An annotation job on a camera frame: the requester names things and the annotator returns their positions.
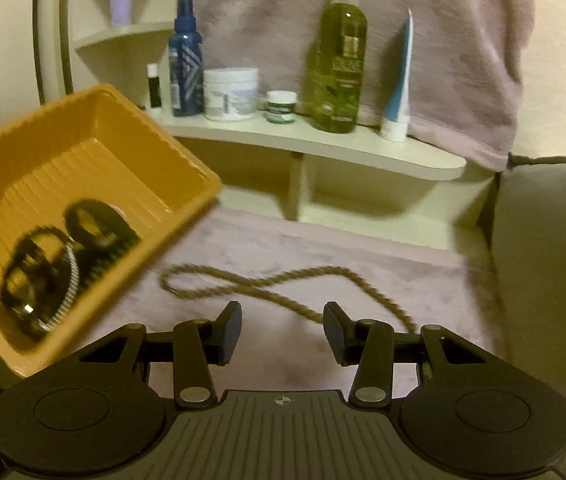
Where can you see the black white lip balm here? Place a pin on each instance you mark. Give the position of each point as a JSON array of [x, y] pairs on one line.
[[154, 83]]

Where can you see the grey cushion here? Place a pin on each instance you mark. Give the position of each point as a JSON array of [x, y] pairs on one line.
[[529, 254]]

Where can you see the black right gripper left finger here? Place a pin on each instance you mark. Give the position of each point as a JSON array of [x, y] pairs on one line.
[[223, 334]]

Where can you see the white wooden shelf unit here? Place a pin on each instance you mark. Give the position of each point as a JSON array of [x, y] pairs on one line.
[[410, 192]]

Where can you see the green oil spray bottle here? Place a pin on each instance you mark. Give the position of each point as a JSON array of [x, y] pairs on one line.
[[335, 67]]

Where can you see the small white green jar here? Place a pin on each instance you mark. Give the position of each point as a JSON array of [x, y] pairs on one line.
[[280, 107]]

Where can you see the blue spray bottle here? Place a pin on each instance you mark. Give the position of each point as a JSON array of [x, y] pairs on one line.
[[185, 55]]

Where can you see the pink hanging towel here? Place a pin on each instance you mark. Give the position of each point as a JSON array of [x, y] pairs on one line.
[[465, 84]]

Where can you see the blue white tube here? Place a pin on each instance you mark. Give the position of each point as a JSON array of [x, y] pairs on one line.
[[396, 119]]

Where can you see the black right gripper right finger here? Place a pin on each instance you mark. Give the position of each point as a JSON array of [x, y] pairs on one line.
[[342, 334]]

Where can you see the orange plastic tray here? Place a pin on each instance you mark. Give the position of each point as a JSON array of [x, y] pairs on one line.
[[91, 188]]

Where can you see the white cream jar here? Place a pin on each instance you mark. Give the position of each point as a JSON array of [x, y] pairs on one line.
[[230, 93]]

